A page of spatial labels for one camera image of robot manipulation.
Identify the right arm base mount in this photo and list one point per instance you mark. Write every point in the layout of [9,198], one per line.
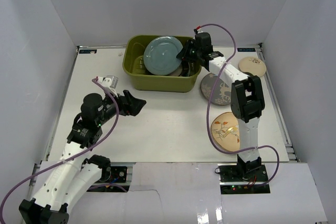
[233,183]

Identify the blue-grey ceramic plate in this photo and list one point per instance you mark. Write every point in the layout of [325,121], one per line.
[160,55]

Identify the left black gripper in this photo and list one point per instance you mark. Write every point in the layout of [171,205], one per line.
[126,103]

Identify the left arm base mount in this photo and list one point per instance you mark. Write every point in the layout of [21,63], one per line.
[113,180]

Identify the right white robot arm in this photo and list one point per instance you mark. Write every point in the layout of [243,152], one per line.
[247,98]

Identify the right blue label sticker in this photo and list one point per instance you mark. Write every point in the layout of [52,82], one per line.
[246,49]

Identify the blue label sticker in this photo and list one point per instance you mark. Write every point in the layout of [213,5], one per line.
[87,51]
[246,49]

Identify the small cream floral plate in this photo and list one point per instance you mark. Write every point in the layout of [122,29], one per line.
[252,65]

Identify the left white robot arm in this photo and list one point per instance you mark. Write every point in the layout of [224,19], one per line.
[78,168]

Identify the grey reindeer plate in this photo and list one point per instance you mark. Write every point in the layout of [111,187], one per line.
[222,93]

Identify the olive green plastic bin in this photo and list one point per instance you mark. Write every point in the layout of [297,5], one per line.
[142,79]

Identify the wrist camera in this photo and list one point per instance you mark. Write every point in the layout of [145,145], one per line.
[109,82]
[198,31]

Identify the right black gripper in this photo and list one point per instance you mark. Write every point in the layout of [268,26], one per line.
[183,55]

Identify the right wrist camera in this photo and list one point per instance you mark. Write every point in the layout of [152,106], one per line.
[198,31]

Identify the cream bird pattern plate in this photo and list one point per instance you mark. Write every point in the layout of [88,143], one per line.
[225,132]

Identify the left blue label sticker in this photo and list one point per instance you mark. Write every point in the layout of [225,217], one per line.
[87,51]

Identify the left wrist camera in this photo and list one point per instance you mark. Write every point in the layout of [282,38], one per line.
[109,82]

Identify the dark rimmed cream plate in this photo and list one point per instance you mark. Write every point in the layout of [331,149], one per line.
[183,70]

